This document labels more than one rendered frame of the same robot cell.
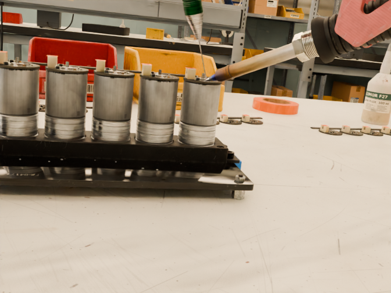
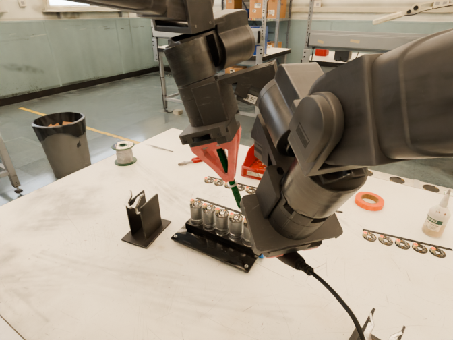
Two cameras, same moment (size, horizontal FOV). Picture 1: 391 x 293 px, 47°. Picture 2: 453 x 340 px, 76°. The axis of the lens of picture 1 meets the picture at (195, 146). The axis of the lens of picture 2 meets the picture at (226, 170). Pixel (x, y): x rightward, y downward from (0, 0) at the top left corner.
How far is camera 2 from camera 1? 0.38 m
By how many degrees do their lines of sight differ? 43
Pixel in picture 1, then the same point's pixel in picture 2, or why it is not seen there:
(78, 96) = (209, 218)
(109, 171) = (210, 247)
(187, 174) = (232, 257)
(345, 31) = not seen: hidden behind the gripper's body
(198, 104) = (245, 233)
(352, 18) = not seen: hidden behind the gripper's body
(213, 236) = (216, 286)
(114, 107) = (219, 225)
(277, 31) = not seen: outside the picture
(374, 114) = (427, 229)
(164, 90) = (233, 225)
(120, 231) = (195, 273)
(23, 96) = (195, 215)
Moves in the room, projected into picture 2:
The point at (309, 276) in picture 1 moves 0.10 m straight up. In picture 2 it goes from (221, 314) to (220, 263)
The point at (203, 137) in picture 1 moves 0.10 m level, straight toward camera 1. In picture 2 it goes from (247, 243) to (203, 276)
